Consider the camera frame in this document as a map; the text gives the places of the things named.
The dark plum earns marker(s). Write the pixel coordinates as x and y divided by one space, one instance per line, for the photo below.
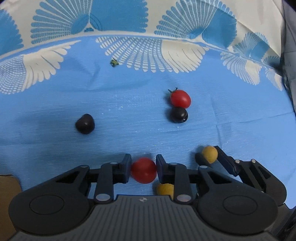
85 125
178 114

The brown cardboard box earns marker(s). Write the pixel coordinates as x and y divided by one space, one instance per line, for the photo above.
9 188

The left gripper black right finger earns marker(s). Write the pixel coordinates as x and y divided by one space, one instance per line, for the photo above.
224 203

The blue white patterned cloth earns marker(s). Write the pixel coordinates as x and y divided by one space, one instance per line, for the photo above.
55 67

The white grey crumpled cloth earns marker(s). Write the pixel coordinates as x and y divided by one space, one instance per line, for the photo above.
289 49

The yellow round fruit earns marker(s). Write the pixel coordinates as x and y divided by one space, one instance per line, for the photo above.
210 153
166 189

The red cherry tomato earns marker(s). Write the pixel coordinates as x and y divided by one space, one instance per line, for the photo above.
144 170

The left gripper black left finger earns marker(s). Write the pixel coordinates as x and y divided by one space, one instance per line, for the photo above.
65 201

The red tomato with stem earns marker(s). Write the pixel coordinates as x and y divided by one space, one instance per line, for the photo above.
180 98

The small green stem piece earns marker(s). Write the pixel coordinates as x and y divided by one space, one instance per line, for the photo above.
114 62

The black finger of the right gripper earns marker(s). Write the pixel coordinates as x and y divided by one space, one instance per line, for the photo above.
252 173

